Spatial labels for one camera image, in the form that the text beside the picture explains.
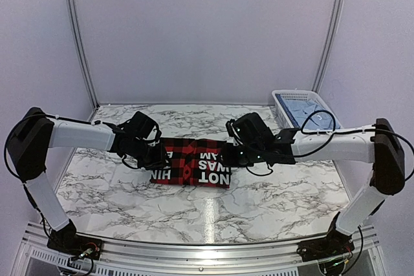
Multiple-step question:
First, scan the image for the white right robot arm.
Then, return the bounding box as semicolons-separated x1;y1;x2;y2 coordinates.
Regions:
217;112;406;255

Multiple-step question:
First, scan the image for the right aluminium corner post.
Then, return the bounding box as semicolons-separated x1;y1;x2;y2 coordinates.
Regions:
312;0;343;93

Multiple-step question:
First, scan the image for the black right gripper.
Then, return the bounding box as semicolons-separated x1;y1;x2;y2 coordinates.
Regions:
216;143;265;168

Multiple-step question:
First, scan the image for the red black plaid shirt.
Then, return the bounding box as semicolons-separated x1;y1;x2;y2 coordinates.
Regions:
149;138;232;189

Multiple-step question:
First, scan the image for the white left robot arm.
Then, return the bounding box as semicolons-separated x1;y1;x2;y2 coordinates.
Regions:
3;107;169;253

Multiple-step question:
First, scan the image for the white plastic basket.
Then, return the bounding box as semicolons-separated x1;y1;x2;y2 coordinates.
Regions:
272;90;342;132

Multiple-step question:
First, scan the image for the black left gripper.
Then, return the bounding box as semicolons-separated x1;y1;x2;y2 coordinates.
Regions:
129;138;171;170

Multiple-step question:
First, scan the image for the left aluminium corner post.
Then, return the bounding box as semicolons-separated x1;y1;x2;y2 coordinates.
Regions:
66;0;100;110

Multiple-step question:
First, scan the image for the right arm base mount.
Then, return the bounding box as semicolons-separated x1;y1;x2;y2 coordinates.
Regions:
296;212;355;262

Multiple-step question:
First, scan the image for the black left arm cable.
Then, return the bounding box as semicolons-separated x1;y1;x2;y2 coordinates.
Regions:
3;114;162;183

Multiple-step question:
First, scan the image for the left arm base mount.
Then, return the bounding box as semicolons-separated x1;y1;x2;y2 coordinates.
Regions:
44;220;103;260

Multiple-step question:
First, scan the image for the aluminium front frame rail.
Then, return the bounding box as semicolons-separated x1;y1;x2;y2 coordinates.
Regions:
11;222;390;275

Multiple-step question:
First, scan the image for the aluminium corner post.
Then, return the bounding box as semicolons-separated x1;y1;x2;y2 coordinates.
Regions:
66;0;100;110
312;0;343;93

